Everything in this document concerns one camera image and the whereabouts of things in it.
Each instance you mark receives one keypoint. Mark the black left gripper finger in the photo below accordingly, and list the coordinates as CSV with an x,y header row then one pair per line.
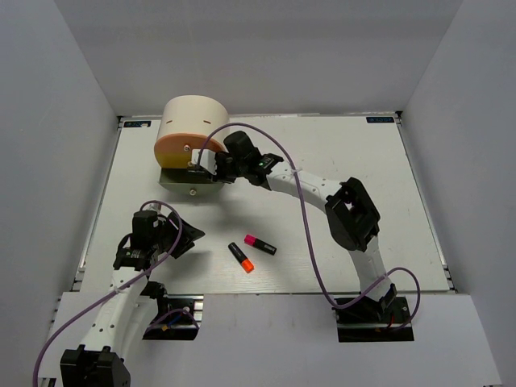
x,y
185,243
187,230

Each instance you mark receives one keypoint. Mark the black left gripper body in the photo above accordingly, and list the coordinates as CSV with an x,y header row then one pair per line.
x,y
168,237

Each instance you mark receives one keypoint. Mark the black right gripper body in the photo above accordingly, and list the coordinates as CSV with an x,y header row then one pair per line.
x,y
228,169

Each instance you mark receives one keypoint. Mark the pale green bottom drawer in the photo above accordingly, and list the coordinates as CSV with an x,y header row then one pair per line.
x,y
178,181

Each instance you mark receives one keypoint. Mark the orange top drawer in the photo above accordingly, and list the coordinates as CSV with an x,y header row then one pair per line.
x,y
174,144

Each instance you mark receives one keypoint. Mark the yellow drawer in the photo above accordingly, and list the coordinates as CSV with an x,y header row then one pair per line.
x,y
176,160

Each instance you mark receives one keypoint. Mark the green cap black highlighter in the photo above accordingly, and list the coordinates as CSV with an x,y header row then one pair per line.
x,y
196,172

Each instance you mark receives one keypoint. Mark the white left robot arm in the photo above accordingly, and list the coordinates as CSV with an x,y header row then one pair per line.
x,y
137,305

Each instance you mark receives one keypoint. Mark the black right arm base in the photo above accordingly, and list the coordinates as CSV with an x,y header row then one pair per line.
x,y
356,324

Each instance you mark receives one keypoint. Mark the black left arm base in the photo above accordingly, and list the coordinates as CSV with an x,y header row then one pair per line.
x,y
178,318

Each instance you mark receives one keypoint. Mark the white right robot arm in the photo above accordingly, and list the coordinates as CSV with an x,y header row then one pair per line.
x,y
352,218

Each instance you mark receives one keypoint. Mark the orange cap black highlighter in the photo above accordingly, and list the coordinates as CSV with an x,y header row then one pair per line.
x,y
243,260

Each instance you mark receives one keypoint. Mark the pink cap black highlighter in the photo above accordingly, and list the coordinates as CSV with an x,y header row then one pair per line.
x,y
259,244

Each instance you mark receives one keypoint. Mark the cream round drawer cabinet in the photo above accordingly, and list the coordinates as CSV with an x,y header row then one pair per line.
x,y
198,115

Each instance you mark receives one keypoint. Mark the blue left corner sticker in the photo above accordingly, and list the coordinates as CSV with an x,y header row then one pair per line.
x,y
137,124

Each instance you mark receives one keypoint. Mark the blue corner sticker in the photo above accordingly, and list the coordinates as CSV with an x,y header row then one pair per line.
x,y
137,124
379,119

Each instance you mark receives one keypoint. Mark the blue right corner sticker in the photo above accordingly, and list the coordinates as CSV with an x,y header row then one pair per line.
x,y
379,119

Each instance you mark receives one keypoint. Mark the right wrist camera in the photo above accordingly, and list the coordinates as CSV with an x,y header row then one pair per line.
x,y
206,161

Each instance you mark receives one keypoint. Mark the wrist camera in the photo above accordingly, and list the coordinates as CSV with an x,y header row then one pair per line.
x,y
206,161
152,205

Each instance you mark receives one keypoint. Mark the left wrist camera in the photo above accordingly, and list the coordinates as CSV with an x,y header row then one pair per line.
x,y
152,205

